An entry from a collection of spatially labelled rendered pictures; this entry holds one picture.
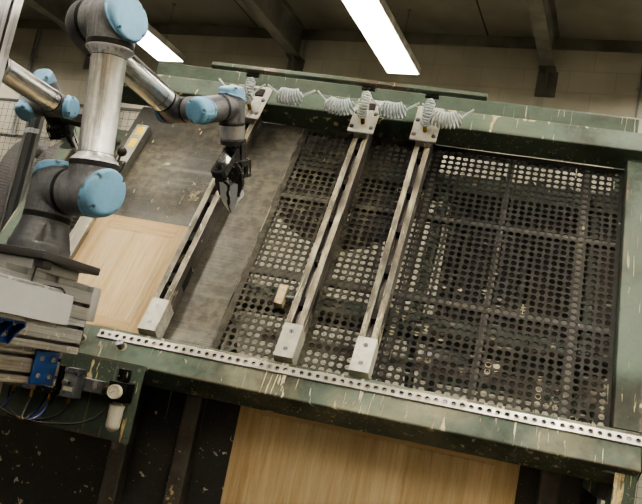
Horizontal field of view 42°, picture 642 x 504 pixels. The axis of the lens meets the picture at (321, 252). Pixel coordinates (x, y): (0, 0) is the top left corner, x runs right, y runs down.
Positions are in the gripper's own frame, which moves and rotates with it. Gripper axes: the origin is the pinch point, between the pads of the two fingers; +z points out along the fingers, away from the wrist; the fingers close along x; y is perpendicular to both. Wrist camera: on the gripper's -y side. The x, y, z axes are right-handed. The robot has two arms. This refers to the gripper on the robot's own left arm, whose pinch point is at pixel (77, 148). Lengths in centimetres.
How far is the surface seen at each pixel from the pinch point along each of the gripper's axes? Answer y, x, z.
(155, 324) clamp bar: -32, 82, 5
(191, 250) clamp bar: -43, 52, 5
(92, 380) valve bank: -14, 100, 6
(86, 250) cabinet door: -4.8, 42.5, 10.3
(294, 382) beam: -75, 107, 7
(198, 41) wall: 20, -519, 313
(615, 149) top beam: -195, 27, 3
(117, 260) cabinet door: -16, 48, 11
